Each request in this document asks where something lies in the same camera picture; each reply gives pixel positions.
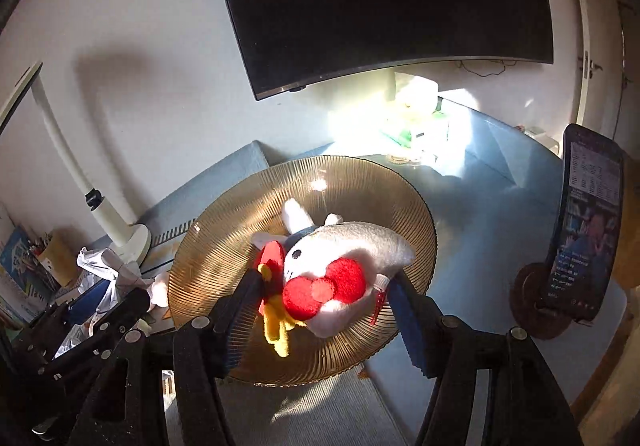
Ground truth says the white door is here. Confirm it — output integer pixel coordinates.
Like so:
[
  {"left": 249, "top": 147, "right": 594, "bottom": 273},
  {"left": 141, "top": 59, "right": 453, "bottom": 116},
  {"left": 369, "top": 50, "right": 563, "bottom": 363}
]
[{"left": 576, "top": 0, "right": 639, "bottom": 160}]

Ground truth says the white red plush toy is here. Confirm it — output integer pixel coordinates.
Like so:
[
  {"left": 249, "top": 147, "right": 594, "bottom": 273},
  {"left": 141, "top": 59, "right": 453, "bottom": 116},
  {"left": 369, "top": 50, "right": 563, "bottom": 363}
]
[{"left": 252, "top": 198, "right": 414, "bottom": 357}]

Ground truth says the patterned blue table mat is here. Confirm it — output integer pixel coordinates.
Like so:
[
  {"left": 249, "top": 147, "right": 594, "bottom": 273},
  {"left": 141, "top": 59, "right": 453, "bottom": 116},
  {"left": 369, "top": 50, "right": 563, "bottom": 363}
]
[{"left": 89, "top": 97, "right": 629, "bottom": 446}]

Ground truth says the amber ribbed glass bowl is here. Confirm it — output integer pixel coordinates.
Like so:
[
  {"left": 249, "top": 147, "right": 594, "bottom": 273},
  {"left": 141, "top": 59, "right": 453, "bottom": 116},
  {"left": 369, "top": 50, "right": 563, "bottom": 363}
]
[{"left": 168, "top": 154, "right": 437, "bottom": 386}]

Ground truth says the white desk lamp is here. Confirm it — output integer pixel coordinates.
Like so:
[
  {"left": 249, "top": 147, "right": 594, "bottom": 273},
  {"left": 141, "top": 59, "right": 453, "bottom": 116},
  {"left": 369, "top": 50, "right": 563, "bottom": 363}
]
[{"left": 1, "top": 62, "right": 152, "bottom": 265}]

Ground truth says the wooden pen holder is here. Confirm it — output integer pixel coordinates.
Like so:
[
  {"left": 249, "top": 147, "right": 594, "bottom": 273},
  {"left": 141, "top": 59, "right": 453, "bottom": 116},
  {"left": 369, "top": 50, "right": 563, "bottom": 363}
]
[{"left": 37, "top": 232, "right": 79, "bottom": 288}]

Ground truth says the crumpled paper left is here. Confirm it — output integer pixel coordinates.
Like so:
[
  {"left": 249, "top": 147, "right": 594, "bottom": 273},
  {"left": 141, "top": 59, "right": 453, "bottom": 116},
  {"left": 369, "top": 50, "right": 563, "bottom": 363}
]
[{"left": 77, "top": 248, "right": 153, "bottom": 314}]

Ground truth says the smartphone on round stand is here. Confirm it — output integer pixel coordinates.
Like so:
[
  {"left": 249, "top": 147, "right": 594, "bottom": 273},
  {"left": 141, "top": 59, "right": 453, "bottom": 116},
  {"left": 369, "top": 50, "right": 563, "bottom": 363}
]
[{"left": 510, "top": 123, "right": 624, "bottom": 340}]

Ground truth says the stack of books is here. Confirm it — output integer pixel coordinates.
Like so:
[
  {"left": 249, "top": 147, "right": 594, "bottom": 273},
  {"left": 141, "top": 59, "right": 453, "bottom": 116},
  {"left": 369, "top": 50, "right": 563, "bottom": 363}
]
[{"left": 1, "top": 206, "right": 56, "bottom": 327}]

